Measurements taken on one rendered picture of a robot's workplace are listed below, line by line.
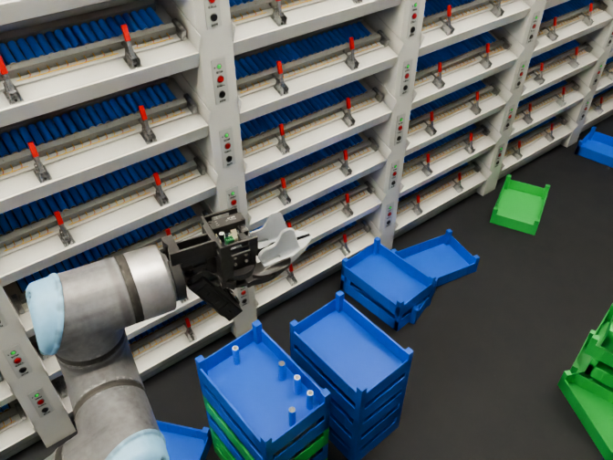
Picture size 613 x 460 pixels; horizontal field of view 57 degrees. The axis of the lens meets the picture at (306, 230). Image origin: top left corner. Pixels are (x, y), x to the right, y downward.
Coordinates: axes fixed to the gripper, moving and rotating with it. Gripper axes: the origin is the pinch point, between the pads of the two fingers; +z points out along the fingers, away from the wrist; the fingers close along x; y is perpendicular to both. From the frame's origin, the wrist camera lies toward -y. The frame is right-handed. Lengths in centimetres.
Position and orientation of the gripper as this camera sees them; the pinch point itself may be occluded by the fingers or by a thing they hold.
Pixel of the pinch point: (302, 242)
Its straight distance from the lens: 83.2
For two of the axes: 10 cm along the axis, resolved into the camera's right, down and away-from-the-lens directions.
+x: -4.8, -5.8, 6.6
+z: 8.8, -2.9, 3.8
